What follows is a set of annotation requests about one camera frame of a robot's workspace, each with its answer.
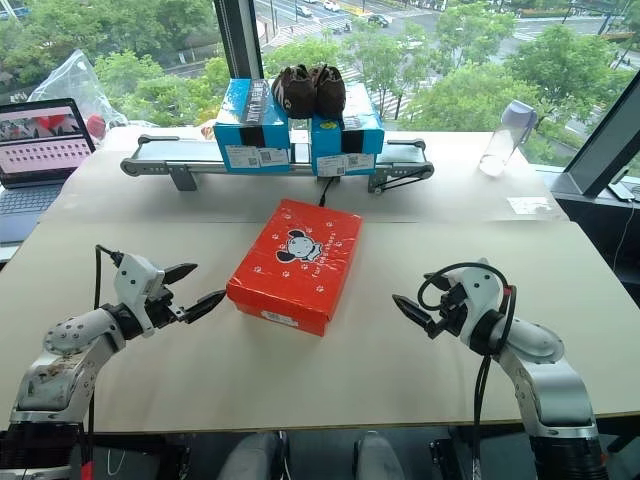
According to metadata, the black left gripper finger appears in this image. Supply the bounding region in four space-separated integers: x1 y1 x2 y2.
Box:
163 262 200 287
181 289 228 324

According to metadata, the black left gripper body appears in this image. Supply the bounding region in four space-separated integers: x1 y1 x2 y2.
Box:
145 283 190 330

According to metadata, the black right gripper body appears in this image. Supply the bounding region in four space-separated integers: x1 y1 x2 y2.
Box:
435 283 470 339

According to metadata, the red shoe box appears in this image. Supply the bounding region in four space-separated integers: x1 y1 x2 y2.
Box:
225 198 364 340

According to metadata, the blue shoe box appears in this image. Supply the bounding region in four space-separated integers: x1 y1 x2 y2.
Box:
213 77 293 174
309 82 386 178

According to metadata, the grey conveyor belt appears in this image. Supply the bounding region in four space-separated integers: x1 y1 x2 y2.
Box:
119 133 435 194

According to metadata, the white paper label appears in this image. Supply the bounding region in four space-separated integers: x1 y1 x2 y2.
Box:
506 195 552 217

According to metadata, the red object in bag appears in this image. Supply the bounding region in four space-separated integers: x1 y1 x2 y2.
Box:
85 113 109 142

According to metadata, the clear water bottle lilac cap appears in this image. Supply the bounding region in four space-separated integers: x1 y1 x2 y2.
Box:
478 99 539 178

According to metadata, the open laptop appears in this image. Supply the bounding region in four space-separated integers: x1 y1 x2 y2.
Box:
0 97 97 247

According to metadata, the brown shoe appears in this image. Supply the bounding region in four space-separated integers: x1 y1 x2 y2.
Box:
308 63 348 122
270 66 317 121

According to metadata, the phone on sill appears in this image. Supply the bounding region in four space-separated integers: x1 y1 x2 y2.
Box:
606 179 640 203

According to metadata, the clear plastic bag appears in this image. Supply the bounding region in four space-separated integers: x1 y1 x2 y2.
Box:
27 48 129 147

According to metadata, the black window pillar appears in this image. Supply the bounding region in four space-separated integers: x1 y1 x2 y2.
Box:
213 0 267 84

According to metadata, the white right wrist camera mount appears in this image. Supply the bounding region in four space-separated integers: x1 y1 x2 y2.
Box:
424 257 506 347

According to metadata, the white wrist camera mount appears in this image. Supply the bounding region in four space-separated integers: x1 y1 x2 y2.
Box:
424 257 506 347
113 253 167 331

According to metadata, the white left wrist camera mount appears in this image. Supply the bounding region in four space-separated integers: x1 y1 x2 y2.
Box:
113 253 167 331

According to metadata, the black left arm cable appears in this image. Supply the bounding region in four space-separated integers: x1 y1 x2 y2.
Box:
82 243 126 480

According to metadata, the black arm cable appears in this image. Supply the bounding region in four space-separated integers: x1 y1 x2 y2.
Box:
82 243 126 480
417 261 517 480

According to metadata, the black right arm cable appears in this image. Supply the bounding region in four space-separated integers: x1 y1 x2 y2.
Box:
417 261 517 480

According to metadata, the dark slanted window frame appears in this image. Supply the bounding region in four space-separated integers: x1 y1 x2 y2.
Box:
551 69 640 202

